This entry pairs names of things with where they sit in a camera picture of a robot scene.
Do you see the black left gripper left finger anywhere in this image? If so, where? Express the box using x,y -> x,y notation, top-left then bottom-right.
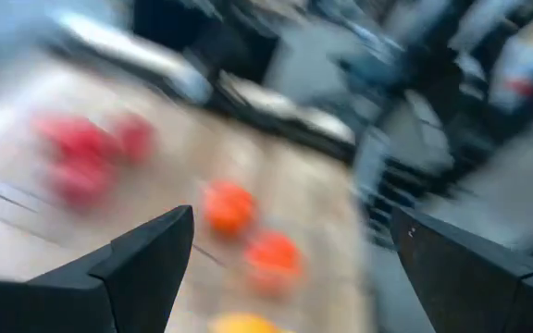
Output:
0,204 -> 195,333

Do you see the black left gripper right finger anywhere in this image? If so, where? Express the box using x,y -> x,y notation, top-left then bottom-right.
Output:
389,205 -> 533,333

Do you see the dark red bell pepper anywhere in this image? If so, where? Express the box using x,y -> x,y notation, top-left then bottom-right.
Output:
46,159 -> 119,214

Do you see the orange fruit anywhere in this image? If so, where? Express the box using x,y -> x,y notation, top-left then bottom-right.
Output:
208,312 -> 295,333

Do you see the orange-red ribbed tomato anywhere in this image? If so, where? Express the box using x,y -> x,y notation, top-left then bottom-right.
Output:
243,229 -> 304,295
201,179 -> 257,236

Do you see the silver metal bracket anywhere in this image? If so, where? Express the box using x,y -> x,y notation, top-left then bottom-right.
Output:
217,71 -> 356,145
57,11 -> 215,106

